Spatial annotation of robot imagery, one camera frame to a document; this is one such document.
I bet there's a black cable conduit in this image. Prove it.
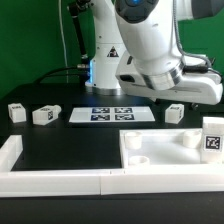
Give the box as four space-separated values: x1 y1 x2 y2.
33 0 92 84

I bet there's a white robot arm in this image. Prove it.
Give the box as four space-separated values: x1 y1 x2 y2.
86 0 224 105

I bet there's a white square table top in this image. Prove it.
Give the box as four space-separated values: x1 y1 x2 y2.
119 128 202 169

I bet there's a white fiducial marker sheet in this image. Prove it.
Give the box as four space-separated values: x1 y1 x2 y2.
69 106 155 123

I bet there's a white thin cable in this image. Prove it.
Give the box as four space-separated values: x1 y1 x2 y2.
58 0 70 84

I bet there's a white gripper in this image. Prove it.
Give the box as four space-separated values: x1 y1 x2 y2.
116 52 223 105

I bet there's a white U-shaped fence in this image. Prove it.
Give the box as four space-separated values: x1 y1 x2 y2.
0 135 224 197

